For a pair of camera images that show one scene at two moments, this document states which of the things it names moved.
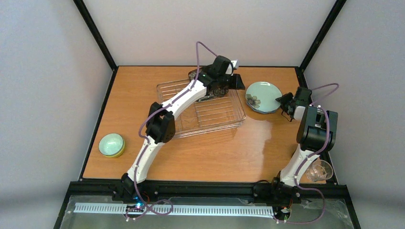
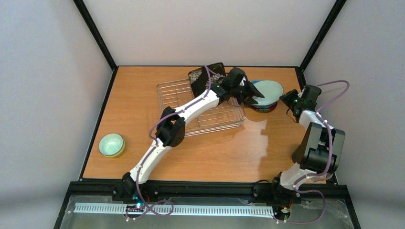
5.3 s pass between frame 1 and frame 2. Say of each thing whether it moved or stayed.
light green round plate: moved
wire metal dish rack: stayed
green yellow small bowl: stayed
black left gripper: moved
